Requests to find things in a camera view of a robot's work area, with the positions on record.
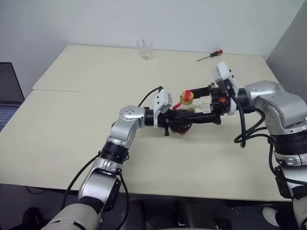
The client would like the plastic bottle with dark drink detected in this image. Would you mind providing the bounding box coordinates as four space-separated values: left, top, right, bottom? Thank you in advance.
167 89 213 137

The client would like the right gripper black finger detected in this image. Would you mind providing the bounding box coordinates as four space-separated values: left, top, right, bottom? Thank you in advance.
191 87 213 99

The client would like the dark grey laptop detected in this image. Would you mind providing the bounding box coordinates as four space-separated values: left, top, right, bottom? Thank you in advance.
0 62 26 133

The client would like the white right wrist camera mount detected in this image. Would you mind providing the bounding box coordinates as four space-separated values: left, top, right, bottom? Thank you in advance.
211 61 239 116

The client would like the clear drinking glass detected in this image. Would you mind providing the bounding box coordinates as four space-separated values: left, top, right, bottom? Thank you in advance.
136 38 154 61

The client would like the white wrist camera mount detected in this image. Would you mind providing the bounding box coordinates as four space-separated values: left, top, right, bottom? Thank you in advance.
211 61 239 116
153 89 174 130

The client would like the black base under table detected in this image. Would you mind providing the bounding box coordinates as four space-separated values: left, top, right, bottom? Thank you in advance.
129 195 264 230

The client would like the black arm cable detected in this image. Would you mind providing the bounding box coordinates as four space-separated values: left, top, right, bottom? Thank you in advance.
59 86 165 216
230 94 284 178

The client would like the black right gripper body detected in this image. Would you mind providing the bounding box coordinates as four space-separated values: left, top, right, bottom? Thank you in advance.
209 82 232 115

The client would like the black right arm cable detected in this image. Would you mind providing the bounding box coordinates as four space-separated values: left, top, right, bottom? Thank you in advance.
230 94 284 178

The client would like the red black handled screwdriver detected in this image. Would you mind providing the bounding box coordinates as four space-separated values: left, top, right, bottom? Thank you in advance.
196 49 224 62

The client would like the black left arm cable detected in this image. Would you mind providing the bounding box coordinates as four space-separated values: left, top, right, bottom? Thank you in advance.
59 86 165 216

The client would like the white shoe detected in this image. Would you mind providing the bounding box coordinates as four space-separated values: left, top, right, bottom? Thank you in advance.
261 207 279 228

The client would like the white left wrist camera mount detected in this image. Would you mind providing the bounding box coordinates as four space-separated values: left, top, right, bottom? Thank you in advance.
153 89 174 130

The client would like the dark rounded shape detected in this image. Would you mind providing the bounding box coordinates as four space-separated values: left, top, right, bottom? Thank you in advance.
22 207 48 230

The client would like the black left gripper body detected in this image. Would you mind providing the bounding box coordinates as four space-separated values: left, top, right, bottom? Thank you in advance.
157 109 193 138

